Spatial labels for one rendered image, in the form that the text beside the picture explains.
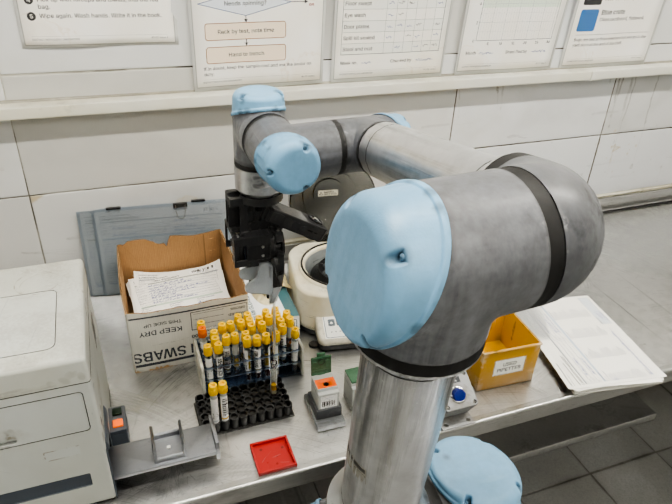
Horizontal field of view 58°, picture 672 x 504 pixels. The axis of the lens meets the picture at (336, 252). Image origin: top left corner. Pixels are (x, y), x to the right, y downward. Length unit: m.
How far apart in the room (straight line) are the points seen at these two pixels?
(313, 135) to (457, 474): 0.45
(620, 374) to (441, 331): 1.00
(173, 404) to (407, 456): 0.73
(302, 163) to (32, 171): 0.82
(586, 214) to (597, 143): 1.54
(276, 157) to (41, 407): 0.48
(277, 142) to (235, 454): 0.59
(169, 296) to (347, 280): 0.99
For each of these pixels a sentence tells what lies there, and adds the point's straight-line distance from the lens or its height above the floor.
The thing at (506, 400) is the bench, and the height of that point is 0.88.
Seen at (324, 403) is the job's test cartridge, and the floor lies 0.92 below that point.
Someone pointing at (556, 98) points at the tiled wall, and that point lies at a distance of 1.85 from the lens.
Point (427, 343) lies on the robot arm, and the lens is 0.45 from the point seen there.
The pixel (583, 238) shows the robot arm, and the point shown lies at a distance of 0.48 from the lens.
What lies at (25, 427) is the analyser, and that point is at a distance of 0.99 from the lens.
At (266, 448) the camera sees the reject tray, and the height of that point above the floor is 0.88.
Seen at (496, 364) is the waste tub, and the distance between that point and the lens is 1.26.
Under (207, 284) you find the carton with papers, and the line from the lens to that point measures 1.44.
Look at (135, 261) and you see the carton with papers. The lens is 1.49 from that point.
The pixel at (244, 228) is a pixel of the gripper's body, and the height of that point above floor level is 1.28.
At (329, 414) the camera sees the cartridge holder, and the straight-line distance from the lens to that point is 1.17.
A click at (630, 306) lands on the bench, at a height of 0.88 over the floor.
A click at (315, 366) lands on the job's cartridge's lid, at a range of 1.15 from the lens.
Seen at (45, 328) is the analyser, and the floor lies 1.17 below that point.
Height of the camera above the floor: 1.74
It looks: 31 degrees down
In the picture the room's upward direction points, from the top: 3 degrees clockwise
